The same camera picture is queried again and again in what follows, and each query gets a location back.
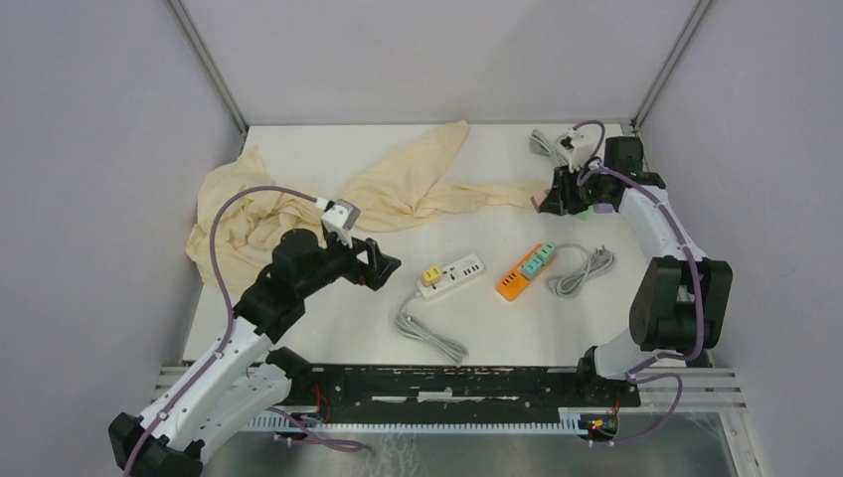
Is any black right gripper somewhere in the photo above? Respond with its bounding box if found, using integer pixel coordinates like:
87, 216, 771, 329
540, 162, 609, 216

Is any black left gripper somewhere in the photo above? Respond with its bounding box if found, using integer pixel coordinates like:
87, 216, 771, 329
297, 228, 401, 297

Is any yellow plug adapter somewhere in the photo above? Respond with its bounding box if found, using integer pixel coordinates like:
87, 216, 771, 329
421, 265, 443, 287

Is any purple power strip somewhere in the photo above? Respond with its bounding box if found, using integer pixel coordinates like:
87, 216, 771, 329
592, 203, 617, 214

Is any grey cable of purple strip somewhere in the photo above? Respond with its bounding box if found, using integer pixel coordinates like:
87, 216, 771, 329
529, 128, 569, 166

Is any grey cable of white strip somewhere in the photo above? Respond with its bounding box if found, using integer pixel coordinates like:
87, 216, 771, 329
394, 292, 469, 368

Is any white power strip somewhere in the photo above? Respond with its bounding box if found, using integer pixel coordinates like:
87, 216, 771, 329
417, 253, 486, 300

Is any pink plug adapter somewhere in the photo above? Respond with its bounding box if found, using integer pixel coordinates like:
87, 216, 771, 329
530, 190, 552, 214

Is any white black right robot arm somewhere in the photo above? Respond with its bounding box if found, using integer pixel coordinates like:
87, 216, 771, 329
529, 129, 733, 405

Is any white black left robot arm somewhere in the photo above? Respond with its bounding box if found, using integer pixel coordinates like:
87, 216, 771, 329
108, 229, 402, 476

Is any orange power strip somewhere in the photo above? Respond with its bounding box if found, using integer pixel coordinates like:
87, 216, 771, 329
496, 242, 555, 302

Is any cream yellow cloth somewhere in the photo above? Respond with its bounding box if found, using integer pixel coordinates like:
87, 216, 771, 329
186, 120, 545, 295

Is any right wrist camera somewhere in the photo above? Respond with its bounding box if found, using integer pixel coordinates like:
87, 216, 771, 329
556, 129, 594, 172

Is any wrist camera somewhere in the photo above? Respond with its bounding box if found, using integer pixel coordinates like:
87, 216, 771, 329
556, 129, 594, 172
319, 199, 361, 245

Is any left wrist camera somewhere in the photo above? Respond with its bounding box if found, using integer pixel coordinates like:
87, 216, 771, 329
319, 199, 361, 245

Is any grey cable of orange strip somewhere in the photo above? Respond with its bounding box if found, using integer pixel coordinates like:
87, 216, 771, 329
544, 244, 617, 299

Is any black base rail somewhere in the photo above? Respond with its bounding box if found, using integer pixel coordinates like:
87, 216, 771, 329
283, 364, 641, 424

